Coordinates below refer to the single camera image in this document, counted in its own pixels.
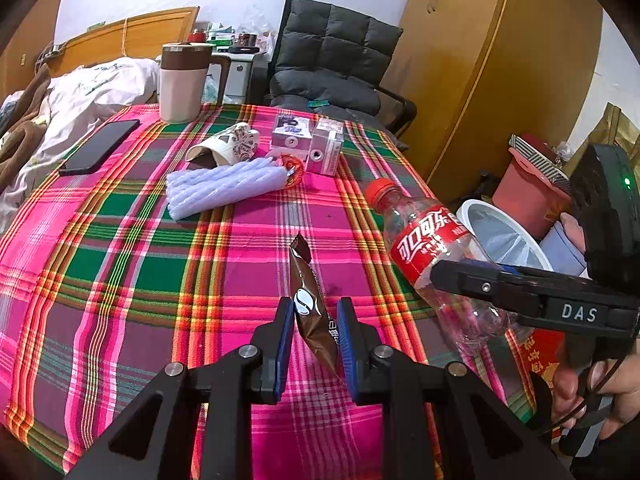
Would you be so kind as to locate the brown foil sachet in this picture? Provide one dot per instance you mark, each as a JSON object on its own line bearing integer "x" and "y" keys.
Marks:
{"x": 310, "y": 305}

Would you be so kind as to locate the plastic bottle red label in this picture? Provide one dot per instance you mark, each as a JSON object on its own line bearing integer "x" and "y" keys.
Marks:
{"x": 425, "y": 240}

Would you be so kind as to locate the white brown lidded mug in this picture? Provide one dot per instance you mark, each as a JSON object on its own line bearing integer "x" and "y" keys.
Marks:
{"x": 180, "y": 95}

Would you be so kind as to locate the large wooden wardrobe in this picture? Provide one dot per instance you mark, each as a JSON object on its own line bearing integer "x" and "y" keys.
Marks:
{"x": 500, "y": 60}

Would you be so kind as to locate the gold patterned bag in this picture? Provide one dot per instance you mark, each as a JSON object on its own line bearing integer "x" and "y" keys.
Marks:
{"x": 620, "y": 130}

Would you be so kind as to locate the white quilt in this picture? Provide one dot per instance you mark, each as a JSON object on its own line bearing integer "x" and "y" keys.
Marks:
{"x": 90, "y": 95}

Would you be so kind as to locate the brown blanket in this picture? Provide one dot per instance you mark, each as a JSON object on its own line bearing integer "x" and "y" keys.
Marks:
{"x": 22, "y": 130}

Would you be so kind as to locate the pink bucket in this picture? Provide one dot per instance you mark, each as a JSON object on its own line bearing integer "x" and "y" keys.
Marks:
{"x": 525, "y": 200}

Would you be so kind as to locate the red box gold print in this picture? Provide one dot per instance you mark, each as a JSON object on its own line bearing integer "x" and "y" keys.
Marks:
{"x": 540, "y": 355}

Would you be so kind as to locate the clear plastic bag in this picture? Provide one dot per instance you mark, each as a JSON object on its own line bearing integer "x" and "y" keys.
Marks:
{"x": 257, "y": 22}

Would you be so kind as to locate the purple white drink carton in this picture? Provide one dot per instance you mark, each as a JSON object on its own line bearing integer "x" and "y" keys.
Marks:
{"x": 325, "y": 150}
{"x": 292, "y": 135}

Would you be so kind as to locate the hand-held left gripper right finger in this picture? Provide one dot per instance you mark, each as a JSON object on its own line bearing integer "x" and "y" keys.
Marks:
{"x": 347, "y": 350}

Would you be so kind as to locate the person's right hand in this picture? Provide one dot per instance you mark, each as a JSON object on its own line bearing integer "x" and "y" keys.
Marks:
{"x": 565, "y": 390}

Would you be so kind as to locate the red plastic wrapper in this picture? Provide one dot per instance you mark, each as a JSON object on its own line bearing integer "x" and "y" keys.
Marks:
{"x": 295, "y": 170}

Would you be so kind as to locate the white bedside table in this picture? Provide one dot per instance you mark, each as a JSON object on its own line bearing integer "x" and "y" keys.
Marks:
{"x": 240, "y": 72}

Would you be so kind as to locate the pale green plastic bag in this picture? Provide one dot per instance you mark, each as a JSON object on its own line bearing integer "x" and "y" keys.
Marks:
{"x": 212, "y": 87}

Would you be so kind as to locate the grey quilted chair cushion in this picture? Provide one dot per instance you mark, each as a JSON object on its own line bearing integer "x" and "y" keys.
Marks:
{"x": 330, "y": 45}

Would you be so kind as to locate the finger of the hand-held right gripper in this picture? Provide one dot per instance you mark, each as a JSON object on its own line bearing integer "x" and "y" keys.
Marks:
{"x": 480, "y": 285}
{"x": 505, "y": 269}

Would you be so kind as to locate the pale blue cylindrical container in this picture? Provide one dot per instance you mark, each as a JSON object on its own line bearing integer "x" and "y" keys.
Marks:
{"x": 560, "y": 250}

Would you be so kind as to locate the green white box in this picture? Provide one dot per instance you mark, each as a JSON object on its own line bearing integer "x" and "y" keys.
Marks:
{"x": 220, "y": 35}

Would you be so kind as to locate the red thermos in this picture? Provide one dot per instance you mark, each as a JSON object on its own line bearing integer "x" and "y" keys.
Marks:
{"x": 196, "y": 37}

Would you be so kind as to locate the pale blue bin liner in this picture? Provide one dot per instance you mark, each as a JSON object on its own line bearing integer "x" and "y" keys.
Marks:
{"x": 505, "y": 240}

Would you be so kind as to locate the black smartphone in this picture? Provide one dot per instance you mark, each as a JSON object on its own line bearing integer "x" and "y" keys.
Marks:
{"x": 100, "y": 147}

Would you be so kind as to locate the black office chair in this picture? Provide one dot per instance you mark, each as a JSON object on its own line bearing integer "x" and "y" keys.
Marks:
{"x": 400, "y": 110}

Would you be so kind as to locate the white round trash bin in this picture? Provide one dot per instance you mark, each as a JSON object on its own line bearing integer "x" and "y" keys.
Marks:
{"x": 467, "y": 210}

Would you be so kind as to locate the patterned paper cup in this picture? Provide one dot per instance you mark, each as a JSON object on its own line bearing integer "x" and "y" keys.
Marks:
{"x": 225, "y": 147}

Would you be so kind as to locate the wooden bed headboard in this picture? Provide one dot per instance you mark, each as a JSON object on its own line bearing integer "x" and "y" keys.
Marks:
{"x": 150, "y": 35}

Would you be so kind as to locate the dark patterned tin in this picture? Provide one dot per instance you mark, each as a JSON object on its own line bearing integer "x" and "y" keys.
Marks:
{"x": 248, "y": 39}

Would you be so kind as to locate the striped box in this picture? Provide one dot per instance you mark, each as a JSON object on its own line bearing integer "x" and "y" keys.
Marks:
{"x": 540, "y": 160}

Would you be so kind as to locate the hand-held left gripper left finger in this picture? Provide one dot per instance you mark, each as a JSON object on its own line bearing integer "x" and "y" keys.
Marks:
{"x": 285, "y": 340}

